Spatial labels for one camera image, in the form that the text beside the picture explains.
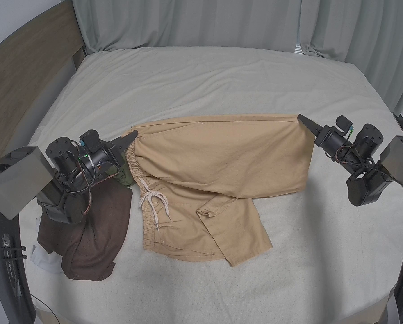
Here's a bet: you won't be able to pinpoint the brown garment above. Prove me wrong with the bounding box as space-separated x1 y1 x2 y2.
37 181 134 281

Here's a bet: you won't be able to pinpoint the tan shorts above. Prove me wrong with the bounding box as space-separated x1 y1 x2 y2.
120 113 315 267

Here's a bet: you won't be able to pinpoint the grey-green curtain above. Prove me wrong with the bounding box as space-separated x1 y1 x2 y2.
296 0 403 114
68 0 303 55

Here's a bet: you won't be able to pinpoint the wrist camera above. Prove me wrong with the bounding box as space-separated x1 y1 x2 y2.
335 115 355 137
79 130 102 152

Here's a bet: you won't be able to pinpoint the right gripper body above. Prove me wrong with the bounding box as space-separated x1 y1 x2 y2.
315 125 353 158

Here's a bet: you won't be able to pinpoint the bed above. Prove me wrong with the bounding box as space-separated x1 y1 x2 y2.
0 0 403 324

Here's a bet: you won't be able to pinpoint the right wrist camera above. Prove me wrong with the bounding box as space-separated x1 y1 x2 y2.
335 115 355 137

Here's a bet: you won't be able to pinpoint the white garment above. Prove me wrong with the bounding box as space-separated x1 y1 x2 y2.
31 245 65 274

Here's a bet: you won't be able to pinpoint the green garment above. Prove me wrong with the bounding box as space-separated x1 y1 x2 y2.
107 166 135 187

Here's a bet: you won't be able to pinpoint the black cable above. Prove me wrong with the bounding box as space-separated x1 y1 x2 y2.
30 293 59 324

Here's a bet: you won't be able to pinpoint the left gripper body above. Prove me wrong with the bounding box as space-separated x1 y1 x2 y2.
82 141 128 182

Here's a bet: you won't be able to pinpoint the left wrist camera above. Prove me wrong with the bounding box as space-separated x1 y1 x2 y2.
79 130 102 152

